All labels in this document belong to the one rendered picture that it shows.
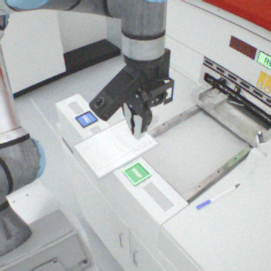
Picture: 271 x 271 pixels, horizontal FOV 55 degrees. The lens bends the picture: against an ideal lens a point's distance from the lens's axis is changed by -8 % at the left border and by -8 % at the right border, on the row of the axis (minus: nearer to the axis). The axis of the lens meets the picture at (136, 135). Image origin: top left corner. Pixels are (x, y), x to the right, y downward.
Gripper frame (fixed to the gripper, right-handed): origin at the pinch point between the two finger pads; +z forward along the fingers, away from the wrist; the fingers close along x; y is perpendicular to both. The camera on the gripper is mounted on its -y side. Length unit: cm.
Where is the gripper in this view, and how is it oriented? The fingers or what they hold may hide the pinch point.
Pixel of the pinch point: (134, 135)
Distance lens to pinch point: 62.4
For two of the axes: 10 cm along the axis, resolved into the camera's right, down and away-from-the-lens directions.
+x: -6.0, -5.7, 5.6
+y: 8.0, -4.4, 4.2
